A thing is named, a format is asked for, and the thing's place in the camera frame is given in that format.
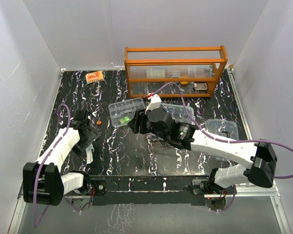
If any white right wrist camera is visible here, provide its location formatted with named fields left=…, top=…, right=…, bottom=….
left=145, top=93, right=162, bottom=112

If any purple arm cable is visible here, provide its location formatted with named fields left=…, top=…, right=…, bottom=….
left=152, top=82, right=293, bottom=212
left=32, top=103, right=83, bottom=228

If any green wind oil box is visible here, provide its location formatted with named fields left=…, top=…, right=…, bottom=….
left=119, top=116, right=130, bottom=124

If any clear kit box lid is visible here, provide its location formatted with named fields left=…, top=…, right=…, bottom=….
left=206, top=118, right=239, bottom=161

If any clear compartment organizer tray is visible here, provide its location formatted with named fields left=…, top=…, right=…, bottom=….
left=108, top=97, right=146, bottom=128

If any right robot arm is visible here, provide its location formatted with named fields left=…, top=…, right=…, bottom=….
left=128, top=108, right=277, bottom=194

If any open cardboard box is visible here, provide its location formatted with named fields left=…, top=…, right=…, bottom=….
left=194, top=82, right=208, bottom=91

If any orange snack packet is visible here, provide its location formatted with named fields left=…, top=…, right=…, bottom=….
left=86, top=71, right=104, bottom=83

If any clear medicine kit box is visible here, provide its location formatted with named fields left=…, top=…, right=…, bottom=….
left=146, top=102, right=195, bottom=142

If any white paper sachet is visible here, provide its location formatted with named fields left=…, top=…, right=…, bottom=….
left=86, top=144, right=94, bottom=164

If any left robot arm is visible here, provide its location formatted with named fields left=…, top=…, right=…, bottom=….
left=23, top=110, right=100, bottom=206

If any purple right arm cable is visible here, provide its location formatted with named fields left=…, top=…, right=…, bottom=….
left=152, top=82, right=293, bottom=212

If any orange wooden shelf rack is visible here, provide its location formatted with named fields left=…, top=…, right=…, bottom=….
left=124, top=45, right=228, bottom=98

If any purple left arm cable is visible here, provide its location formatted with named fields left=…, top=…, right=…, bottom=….
left=32, top=103, right=83, bottom=228

